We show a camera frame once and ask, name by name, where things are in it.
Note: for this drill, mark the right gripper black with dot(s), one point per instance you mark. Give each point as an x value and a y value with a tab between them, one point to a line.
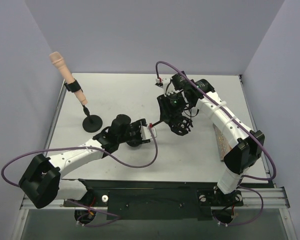
175	119

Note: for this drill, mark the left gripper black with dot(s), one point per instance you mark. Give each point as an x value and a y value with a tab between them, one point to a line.
136	130

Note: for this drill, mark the black stand with orange microphone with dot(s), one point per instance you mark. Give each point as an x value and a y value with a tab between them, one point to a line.
178	128

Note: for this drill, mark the silver glitter microphone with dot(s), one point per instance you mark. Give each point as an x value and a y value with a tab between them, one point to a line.
222	143

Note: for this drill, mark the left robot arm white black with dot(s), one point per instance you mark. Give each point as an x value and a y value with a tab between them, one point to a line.
43	181

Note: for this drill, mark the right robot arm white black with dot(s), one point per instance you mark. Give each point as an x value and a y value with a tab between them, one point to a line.
244	142

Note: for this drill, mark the black stand with beige microphone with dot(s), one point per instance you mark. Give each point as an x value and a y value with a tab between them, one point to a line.
92	123

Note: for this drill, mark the beige microphone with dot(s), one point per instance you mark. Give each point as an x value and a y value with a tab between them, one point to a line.
65	71

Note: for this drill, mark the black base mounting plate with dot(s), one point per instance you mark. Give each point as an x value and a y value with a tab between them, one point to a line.
152	202

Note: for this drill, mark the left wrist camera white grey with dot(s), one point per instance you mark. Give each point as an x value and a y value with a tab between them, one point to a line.
148	132

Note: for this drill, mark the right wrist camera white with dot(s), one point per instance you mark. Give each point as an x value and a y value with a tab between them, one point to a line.
167	85

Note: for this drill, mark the aluminium frame rail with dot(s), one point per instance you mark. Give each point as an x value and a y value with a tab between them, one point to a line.
254	195

